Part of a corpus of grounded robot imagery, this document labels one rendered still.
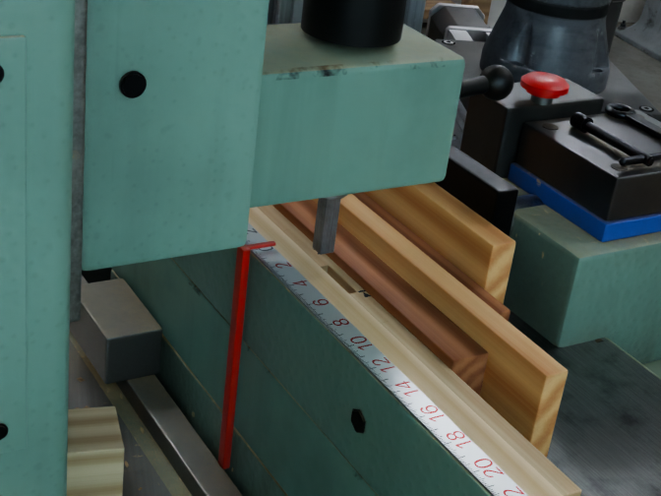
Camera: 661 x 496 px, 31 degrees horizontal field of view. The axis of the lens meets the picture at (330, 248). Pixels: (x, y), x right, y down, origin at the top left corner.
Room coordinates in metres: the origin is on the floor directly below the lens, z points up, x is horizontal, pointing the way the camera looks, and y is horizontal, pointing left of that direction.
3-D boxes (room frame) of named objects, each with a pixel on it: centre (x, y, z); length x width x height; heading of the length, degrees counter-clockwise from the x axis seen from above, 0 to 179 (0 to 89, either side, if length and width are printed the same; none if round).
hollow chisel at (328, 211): (0.58, 0.00, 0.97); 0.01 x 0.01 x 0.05; 33
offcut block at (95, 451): (0.53, 0.12, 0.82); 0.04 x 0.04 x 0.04; 20
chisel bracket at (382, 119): (0.57, 0.02, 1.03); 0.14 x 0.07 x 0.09; 123
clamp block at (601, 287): (0.69, -0.16, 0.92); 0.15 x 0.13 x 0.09; 33
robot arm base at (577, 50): (1.36, -0.22, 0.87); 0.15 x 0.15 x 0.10
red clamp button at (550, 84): (0.70, -0.12, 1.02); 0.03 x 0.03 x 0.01
